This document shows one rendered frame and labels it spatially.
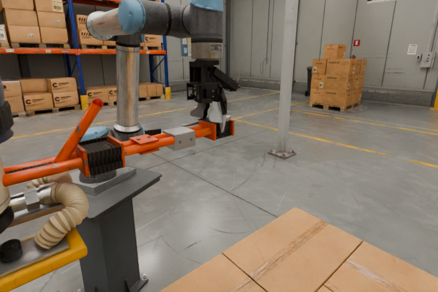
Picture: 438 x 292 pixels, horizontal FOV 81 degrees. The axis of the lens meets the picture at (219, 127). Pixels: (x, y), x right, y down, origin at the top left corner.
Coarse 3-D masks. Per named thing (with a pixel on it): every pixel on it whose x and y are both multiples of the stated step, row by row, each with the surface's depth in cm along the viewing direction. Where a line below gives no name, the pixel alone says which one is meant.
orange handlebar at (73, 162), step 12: (204, 132) 74; (132, 144) 64; (144, 144) 62; (156, 144) 64; (168, 144) 67; (72, 156) 56; (12, 168) 49; (36, 168) 49; (48, 168) 49; (60, 168) 51; (72, 168) 52; (12, 180) 46; (24, 180) 47
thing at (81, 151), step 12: (84, 144) 60; (96, 144) 60; (108, 144) 60; (120, 144) 57; (84, 156) 52; (96, 156) 53; (108, 156) 55; (120, 156) 57; (84, 168) 53; (96, 168) 54; (108, 168) 55
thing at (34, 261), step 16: (16, 240) 43; (32, 240) 46; (64, 240) 46; (80, 240) 47; (0, 256) 43; (16, 256) 42; (32, 256) 43; (48, 256) 43; (64, 256) 43; (80, 256) 45; (0, 272) 39; (16, 272) 40; (32, 272) 40; (48, 272) 42; (0, 288) 38
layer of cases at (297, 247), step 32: (288, 224) 142; (320, 224) 142; (224, 256) 119; (256, 256) 119; (288, 256) 119; (320, 256) 119; (352, 256) 119; (384, 256) 119; (192, 288) 103; (224, 288) 103; (256, 288) 103; (288, 288) 103; (320, 288) 103; (352, 288) 103; (384, 288) 103; (416, 288) 103
